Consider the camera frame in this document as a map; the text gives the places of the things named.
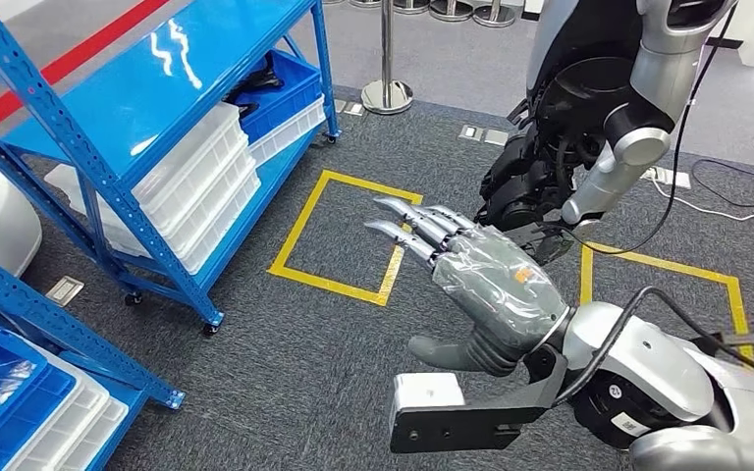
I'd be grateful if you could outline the black floor cable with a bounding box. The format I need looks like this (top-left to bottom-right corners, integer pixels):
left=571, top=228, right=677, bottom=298
left=688, top=132, right=754, bottom=209

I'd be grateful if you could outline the white power strip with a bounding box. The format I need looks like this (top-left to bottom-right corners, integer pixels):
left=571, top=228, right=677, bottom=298
left=640, top=165, right=692, bottom=191

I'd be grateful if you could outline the grey torso of standing robot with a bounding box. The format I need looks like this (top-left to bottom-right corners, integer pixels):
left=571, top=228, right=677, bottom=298
left=524, top=0, right=645, bottom=144

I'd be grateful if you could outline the silver stanchion post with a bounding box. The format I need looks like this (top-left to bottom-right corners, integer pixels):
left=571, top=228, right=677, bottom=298
left=360, top=0, right=415, bottom=117

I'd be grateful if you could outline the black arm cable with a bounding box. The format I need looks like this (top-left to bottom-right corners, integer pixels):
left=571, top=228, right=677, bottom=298
left=549, top=286, right=754, bottom=407

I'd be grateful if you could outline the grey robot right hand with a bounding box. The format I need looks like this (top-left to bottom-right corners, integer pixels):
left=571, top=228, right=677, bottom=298
left=363, top=195, right=573, bottom=379

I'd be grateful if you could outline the black car part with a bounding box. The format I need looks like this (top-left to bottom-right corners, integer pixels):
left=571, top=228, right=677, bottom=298
left=227, top=68, right=286, bottom=119

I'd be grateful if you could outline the white plastic crate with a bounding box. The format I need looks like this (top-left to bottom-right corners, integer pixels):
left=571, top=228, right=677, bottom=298
left=45, top=102, right=250, bottom=219
left=58, top=396, right=132, bottom=471
left=106, top=172, right=262, bottom=276
left=2, top=338, right=112, bottom=471
left=97, top=152, right=258, bottom=251
left=246, top=95, right=328, bottom=169

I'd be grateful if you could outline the yellow floor tape square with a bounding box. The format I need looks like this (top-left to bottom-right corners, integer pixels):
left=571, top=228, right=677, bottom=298
left=266, top=170, right=425, bottom=308
left=578, top=243, right=754, bottom=363

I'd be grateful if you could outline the black camera bracket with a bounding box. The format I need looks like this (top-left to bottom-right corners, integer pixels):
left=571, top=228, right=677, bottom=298
left=388, top=344, right=570, bottom=455

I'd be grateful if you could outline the blue metal shelf rack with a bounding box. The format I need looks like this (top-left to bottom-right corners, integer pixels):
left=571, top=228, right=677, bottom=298
left=0, top=0, right=342, bottom=338
left=0, top=240, right=187, bottom=471

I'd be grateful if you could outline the white floor cable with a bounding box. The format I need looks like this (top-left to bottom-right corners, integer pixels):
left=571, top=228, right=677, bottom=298
left=650, top=172, right=754, bottom=223

